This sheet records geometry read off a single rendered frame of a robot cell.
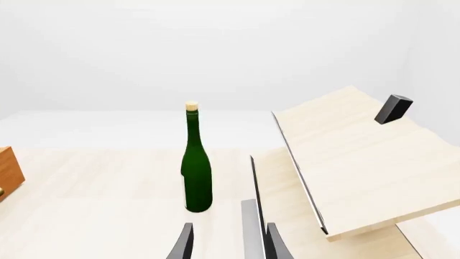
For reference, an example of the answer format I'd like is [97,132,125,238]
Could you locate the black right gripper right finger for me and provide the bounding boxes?
[266,222,296,259]

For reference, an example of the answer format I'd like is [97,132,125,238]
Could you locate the green glass wine bottle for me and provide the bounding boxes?
[180,100,213,214]

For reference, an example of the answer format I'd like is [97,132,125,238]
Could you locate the black block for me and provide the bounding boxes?
[374,94,415,125]

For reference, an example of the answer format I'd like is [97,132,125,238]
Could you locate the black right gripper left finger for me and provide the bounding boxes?
[165,222,195,259]

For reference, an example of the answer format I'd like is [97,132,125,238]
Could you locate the pale wooden wine rack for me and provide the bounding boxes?
[241,85,460,259]

